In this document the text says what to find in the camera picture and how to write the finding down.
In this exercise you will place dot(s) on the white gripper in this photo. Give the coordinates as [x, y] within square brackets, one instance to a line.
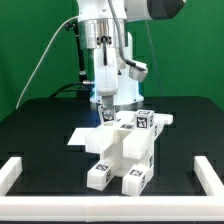
[106, 75]

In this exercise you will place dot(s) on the white tagged cube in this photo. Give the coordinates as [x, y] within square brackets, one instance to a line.
[107, 115]
[143, 119]

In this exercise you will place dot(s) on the white chair seat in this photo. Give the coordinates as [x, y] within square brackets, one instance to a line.
[124, 164]

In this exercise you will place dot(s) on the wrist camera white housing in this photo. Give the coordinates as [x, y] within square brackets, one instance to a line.
[138, 70]

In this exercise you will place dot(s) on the white U-shaped fence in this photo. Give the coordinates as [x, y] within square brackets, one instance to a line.
[209, 207]

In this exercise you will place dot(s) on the black camera stand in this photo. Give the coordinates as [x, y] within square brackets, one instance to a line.
[83, 92]

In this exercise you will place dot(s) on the white chair back frame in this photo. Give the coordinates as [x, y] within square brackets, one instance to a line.
[134, 142]

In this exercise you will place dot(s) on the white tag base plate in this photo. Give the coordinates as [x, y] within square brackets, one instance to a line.
[83, 136]

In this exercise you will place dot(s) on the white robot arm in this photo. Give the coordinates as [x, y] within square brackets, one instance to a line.
[103, 30]

